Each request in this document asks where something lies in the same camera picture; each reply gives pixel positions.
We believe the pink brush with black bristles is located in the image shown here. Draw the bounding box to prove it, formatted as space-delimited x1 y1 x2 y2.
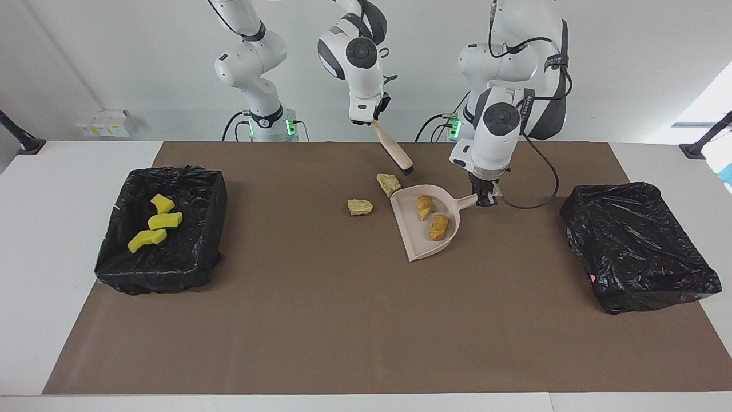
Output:
372 119 416 175

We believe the pink plastic dustpan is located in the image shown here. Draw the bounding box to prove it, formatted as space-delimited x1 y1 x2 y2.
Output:
390 184 479 262

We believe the green and yellow sponge piece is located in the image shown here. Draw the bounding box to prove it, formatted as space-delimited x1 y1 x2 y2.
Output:
148 212 184 231

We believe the large notched yellow sponge piece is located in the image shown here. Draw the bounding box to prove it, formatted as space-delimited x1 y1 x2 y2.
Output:
127 229 168 254

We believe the bin lined with black bag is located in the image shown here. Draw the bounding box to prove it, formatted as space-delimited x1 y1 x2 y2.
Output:
94 166 228 296
559 182 722 315

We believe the brown table mat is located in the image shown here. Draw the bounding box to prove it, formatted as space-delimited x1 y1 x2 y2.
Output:
42 141 732 395

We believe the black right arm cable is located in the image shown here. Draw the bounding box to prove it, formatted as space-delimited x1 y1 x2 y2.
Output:
207 0 399 86

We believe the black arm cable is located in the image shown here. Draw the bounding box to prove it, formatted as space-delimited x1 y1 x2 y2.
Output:
207 0 399 86
488 0 572 210

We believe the black base power cable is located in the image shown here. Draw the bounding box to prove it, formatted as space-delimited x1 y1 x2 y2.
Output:
221 110 252 142
415 92 462 144

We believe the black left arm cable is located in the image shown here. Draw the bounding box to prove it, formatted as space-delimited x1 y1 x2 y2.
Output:
488 0 572 210

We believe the black camera stand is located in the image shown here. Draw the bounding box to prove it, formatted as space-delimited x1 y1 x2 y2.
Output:
679 112 732 160
0 110 46 155

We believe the white wall socket box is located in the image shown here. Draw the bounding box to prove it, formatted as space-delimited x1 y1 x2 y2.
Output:
76 109 137 138

